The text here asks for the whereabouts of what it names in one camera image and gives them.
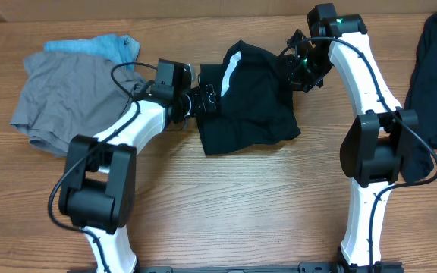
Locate black shorts with white waistband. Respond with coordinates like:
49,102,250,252
196,40,300,155

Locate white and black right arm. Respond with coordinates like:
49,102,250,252
280,3,418,272

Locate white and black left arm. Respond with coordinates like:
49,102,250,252
48,59,220,272

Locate blue folded garment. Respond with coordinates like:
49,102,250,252
24,34,142,80

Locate black garment at right edge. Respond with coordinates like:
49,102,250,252
400,8,437,184

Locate grey folded garment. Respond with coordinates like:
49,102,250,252
10,52,146,156

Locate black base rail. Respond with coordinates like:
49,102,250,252
66,261,404,273

